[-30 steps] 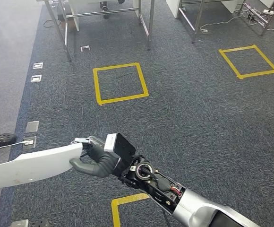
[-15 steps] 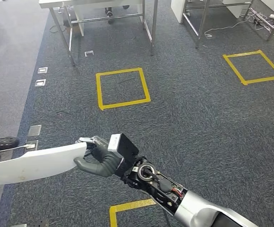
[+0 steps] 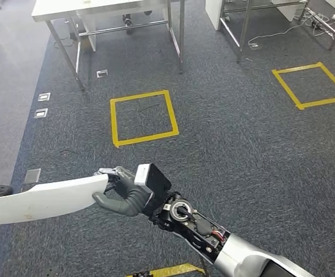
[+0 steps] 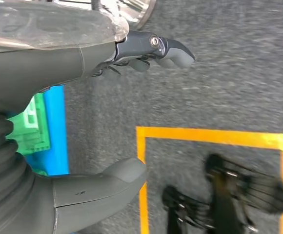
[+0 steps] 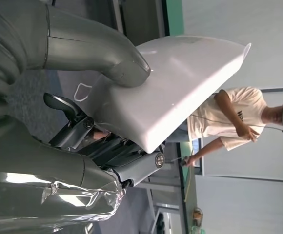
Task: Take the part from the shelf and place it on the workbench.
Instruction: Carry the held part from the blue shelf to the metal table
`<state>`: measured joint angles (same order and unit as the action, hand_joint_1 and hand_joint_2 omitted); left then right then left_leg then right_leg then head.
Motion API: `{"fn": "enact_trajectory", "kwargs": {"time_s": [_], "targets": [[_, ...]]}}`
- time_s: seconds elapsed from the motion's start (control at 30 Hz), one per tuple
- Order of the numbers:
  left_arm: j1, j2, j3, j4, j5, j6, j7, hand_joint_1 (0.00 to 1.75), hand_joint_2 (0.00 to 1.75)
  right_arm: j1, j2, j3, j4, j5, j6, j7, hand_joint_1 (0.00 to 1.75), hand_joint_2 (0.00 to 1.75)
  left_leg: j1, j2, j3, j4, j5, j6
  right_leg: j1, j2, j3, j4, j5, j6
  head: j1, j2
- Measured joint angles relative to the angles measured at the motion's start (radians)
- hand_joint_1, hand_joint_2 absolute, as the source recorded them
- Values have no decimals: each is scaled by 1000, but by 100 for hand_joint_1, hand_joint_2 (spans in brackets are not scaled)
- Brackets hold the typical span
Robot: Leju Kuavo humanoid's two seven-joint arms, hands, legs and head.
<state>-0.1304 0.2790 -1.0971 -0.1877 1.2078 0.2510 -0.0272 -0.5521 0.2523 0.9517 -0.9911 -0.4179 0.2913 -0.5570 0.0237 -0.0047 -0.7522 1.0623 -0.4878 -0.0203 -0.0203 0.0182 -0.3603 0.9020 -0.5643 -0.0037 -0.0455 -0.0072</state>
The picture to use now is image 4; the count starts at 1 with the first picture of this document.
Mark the green plastic crate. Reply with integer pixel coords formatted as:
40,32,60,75
6,93,52,156

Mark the blue metal shelf rack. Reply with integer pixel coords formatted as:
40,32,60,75
26,85,70,177

